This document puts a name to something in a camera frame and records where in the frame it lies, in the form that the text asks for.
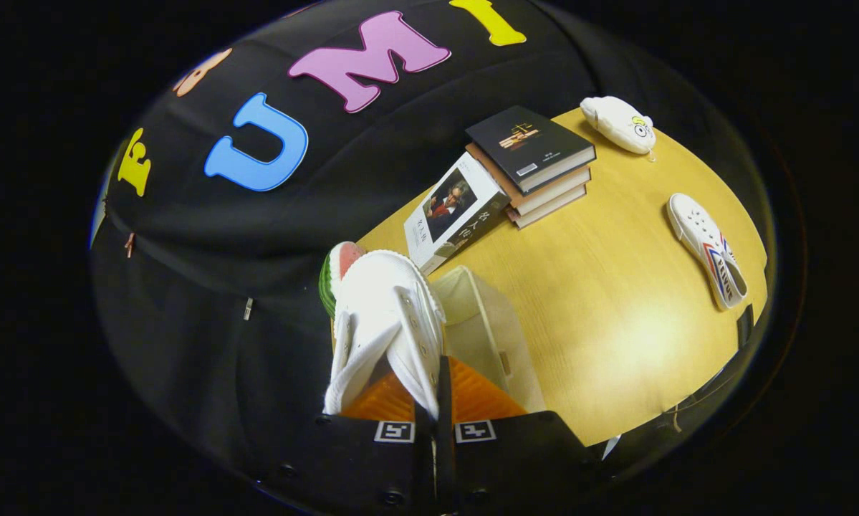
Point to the pink clip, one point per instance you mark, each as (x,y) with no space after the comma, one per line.
(130,245)

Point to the brown cover book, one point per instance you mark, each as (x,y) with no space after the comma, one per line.
(551,195)

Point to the white round plush toy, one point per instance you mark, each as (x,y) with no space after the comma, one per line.
(619,122)

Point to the thin tan book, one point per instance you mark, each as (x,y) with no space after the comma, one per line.
(551,210)

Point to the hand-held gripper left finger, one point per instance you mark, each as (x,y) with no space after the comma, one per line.
(357,459)

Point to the watermelon slice toy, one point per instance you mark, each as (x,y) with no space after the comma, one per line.
(329,276)

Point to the silver clip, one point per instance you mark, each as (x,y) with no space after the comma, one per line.
(248,309)

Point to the black cover book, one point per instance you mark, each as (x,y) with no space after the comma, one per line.
(529,147)

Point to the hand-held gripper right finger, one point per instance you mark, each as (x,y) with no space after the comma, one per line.
(445,394)

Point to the cream fabric storage box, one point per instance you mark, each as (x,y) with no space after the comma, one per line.
(472,315)

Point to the white canvas shoe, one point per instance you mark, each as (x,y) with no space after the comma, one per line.
(382,308)
(694,226)

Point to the white portrait cover book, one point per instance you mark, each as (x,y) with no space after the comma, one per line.
(450,215)

